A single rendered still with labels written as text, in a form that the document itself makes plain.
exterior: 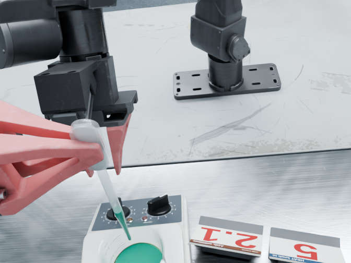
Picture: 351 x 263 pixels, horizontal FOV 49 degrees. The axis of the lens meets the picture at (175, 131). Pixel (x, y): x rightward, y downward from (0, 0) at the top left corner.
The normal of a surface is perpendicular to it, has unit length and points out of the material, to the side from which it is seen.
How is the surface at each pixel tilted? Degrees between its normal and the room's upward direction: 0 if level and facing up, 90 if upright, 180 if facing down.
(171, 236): 0
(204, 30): 81
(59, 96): 60
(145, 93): 0
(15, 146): 22
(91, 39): 67
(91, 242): 0
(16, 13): 91
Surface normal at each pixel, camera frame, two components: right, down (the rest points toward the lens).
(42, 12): 0.71, 0.48
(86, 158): 0.22, 0.73
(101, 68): -0.03, 0.32
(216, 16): -0.71, 0.47
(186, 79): -0.11, -0.65
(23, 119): 0.27, -0.64
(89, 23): 0.60, 0.20
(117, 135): 0.01, 0.65
